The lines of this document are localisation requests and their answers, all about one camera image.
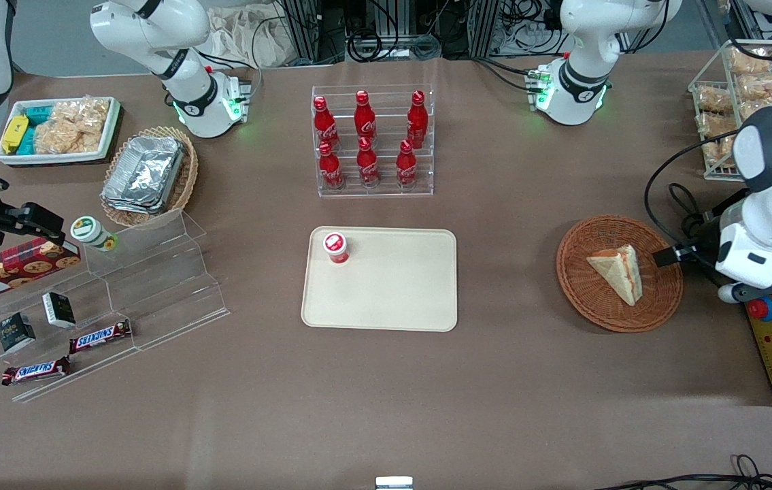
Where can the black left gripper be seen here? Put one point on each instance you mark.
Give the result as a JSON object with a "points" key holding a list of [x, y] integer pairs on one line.
{"points": [[704, 246]]}

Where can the triangular sandwich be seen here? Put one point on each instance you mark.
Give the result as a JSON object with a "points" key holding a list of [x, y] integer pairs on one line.
{"points": [[620, 275]]}

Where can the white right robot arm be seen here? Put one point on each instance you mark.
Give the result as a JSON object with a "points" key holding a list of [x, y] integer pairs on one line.
{"points": [[147, 27]]}

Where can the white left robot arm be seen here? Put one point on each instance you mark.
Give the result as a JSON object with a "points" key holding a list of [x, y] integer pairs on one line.
{"points": [[583, 68]]}

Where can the round brown wicker basket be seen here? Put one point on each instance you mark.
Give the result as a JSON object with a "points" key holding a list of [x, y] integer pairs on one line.
{"points": [[590, 299]]}

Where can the oval light wicker basket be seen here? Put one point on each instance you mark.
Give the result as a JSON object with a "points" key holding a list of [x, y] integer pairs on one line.
{"points": [[188, 177]]}

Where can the beige plastic tray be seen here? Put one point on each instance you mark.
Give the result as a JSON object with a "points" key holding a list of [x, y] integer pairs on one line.
{"points": [[392, 286]]}

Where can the green lidded cup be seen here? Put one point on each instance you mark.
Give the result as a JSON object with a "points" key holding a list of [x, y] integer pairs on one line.
{"points": [[90, 231]]}

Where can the red tartan cookie box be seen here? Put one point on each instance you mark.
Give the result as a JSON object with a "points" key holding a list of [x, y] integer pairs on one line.
{"points": [[11, 269]]}

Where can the teal snack packet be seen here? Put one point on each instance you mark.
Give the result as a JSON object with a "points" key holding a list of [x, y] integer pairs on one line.
{"points": [[39, 114], [27, 141]]}

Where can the small black carton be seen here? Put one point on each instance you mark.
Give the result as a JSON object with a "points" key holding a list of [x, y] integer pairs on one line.
{"points": [[59, 309], [15, 332]]}

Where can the yellow snack packet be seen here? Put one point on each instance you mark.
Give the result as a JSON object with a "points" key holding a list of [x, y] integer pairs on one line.
{"points": [[14, 133]]}

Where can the clear bag of crackers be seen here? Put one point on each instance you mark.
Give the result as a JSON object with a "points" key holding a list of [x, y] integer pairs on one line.
{"points": [[73, 126]]}

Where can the red emergency stop button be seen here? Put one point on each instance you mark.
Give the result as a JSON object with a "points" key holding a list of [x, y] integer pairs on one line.
{"points": [[761, 309]]}

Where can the aluminium foil container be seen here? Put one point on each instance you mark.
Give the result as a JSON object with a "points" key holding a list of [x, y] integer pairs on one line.
{"points": [[144, 173]]}

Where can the white rectangular snack bin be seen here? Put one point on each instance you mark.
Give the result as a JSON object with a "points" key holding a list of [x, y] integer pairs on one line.
{"points": [[110, 129]]}

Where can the clear bag of pastry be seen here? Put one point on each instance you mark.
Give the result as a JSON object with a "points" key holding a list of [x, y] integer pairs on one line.
{"points": [[720, 151], [713, 99], [717, 125], [749, 61], [765, 87]]}

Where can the brown chocolate bar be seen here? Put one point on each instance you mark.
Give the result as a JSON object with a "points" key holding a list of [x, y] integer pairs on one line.
{"points": [[35, 371], [100, 336]]}

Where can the clear acrylic stepped shelf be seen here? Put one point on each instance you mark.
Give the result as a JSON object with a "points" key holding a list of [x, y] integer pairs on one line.
{"points": [[154, 292]]}

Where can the beige cloth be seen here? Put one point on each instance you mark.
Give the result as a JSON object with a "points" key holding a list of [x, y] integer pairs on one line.
{"points": [[243, 37]]}

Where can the red cola bottle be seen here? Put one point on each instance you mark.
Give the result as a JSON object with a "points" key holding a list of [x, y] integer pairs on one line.
{"points": [[324, 126], [406, 168], [364, 117], [330, 170], [417, 122], [367, 167]]}

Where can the red lidded cup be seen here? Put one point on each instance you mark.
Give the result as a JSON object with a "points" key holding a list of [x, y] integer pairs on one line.
{"points": [[335, 246]]}

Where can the clear acrylic bottle rack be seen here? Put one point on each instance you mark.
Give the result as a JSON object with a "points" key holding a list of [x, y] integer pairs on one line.
{"points": [[386, 122]]}

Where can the small white box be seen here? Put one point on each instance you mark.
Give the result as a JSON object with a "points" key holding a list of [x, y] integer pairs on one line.
{"points": [[394, 483]]}

